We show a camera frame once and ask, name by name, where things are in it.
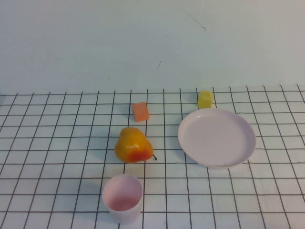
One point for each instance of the pink plastic cup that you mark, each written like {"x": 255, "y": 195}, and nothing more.
{"x": 124, "y": 210}

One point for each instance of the pink round plate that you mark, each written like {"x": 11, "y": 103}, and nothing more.
{"x": 214, "y": 138}

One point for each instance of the orange foam cube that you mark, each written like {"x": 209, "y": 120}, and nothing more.
{"x": 141, "y": 111}

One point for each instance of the yellow orange toy pear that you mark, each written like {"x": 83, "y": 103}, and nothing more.
{"x": 132, "y": 146}

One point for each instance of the yellow foam cube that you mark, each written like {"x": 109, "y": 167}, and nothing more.
{"x": 205, "y": 99}

